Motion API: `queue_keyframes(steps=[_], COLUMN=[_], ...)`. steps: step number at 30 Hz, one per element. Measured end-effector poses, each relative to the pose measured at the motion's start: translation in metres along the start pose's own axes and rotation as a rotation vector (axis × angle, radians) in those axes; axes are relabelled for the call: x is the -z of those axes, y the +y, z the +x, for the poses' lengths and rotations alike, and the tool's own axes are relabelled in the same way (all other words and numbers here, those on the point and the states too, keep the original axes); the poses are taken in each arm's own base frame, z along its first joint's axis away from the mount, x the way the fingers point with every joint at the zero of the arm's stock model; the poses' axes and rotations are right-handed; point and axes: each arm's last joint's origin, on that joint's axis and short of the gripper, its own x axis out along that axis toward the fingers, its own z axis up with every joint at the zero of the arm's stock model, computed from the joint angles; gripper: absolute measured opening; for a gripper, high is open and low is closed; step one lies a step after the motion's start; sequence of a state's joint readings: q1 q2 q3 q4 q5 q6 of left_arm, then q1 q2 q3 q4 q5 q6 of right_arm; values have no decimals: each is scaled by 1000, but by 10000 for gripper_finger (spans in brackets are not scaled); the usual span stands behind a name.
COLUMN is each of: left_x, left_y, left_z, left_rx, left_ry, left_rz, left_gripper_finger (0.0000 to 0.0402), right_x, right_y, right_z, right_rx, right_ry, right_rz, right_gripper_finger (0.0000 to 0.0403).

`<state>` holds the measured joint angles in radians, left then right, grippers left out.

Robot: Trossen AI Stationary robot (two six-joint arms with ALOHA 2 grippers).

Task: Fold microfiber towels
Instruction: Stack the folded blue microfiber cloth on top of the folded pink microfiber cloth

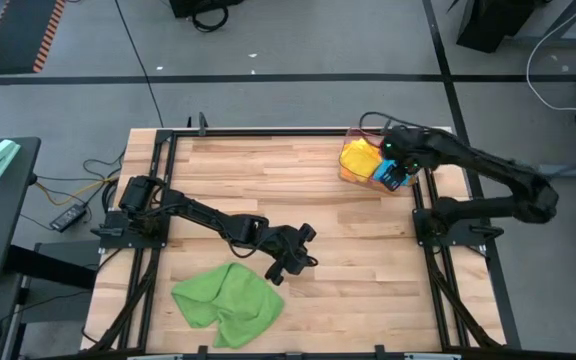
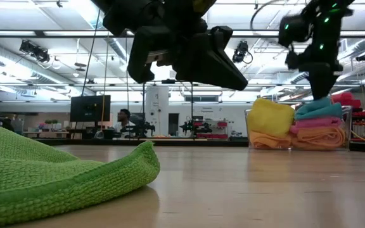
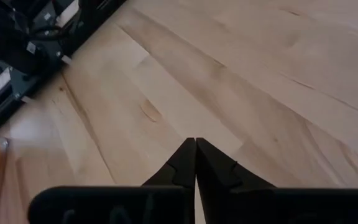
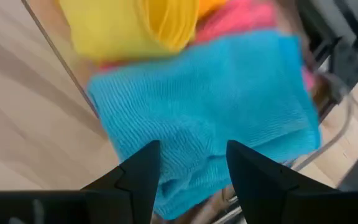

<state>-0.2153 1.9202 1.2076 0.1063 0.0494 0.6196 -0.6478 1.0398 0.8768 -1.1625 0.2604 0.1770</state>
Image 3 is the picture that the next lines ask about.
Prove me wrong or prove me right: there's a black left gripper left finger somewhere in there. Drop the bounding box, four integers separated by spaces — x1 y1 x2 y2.
141 137 196 224

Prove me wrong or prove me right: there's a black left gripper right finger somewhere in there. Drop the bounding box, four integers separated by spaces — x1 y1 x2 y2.
196 137 276 224

